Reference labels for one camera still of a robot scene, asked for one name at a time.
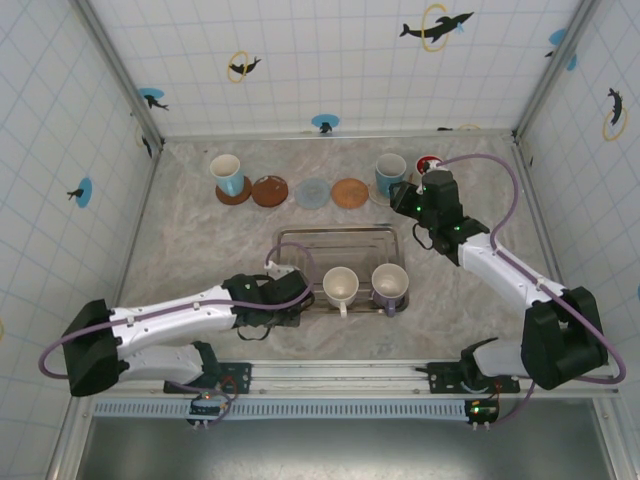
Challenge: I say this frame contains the white cup red inside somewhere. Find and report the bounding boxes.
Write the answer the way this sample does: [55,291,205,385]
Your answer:
[413,154,441,177]

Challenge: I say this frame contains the white ceramic cup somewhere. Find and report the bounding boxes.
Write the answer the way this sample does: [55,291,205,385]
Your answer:
[322,266,361,319]

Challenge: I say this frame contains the blue floral cup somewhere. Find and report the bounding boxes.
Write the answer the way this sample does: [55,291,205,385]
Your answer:
[374,153,407,199]

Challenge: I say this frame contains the multicolour woven coaster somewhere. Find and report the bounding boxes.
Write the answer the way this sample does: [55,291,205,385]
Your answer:
[368,182,396,206]

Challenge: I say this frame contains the purple cup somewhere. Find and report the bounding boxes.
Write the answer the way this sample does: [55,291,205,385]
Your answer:
[370,263,411,319]

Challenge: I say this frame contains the orange rattan coaster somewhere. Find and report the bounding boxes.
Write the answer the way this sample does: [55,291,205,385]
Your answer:
[330,178,370,209]

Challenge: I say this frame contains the brown wooden coaster white marks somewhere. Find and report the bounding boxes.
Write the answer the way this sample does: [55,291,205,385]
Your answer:
[251,174,290,208]

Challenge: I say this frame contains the plain brown wooden coaster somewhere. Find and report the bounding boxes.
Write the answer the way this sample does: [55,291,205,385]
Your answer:
[215,174,254,205]

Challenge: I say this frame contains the grey blue woven coaster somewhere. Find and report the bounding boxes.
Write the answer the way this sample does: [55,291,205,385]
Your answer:
[293,178,331,209]

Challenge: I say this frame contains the light blue cup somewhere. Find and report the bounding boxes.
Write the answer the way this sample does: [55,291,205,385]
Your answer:
[208,153,246,197]

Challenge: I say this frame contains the metal tray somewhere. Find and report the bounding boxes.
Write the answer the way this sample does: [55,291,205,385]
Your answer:
[274,225,412,317]

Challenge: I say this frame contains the blue circle seal sticker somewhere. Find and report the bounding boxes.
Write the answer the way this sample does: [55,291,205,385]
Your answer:
[310,113,341,135]

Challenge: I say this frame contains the grey metal panel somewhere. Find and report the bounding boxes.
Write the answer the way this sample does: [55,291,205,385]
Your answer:
[79,417,616,480]

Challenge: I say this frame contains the blue sticker with black animal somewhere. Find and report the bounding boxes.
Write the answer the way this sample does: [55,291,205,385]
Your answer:
[543,27,570,59]

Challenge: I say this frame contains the blue circle fish sticker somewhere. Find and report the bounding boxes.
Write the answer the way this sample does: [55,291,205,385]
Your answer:
[66,177,94,208]

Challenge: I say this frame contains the blue circle shark sticker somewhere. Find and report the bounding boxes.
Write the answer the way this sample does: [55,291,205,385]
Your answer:
[137,87,170,112]

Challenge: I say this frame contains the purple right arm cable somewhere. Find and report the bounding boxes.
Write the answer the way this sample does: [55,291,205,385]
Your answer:
[438,153,627,429]

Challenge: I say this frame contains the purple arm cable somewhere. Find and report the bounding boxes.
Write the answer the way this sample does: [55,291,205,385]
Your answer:
[39,242,317,426]
[438,153,627,429]

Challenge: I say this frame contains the wide aluminium base rail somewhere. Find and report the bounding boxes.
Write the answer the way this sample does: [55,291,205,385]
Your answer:
[74,357,621,399]

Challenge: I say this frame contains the aluminium frame rail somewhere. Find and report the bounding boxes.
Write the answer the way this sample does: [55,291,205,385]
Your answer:
[102,142,164,359]
[162,128,516,142]
[512,139,586,357]

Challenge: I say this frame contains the grey slotted cable duct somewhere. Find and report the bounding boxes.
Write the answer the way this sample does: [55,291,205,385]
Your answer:
[92,398,594,420]

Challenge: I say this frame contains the aluminium corner post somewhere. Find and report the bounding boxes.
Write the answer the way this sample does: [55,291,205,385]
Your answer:
[69,0,166,156]
[512,0,599,146]

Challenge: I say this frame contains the large dolphin yellow ring sticker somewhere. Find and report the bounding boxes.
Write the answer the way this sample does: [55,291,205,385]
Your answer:
[398,3,475,54]

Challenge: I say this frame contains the yellow ring black animal sticker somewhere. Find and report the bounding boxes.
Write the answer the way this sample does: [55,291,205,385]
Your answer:
[134,124,154,160]

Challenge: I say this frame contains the yellow ring seahorse sticker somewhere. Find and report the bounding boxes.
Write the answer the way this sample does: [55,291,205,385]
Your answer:
[602,87,629,142]

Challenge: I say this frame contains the small dolphin yellow ring sticker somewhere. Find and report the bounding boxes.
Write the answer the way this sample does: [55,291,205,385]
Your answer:
[227,49,263,84]

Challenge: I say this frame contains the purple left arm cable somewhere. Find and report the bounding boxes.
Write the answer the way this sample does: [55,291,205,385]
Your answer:
[39,242,317,426]

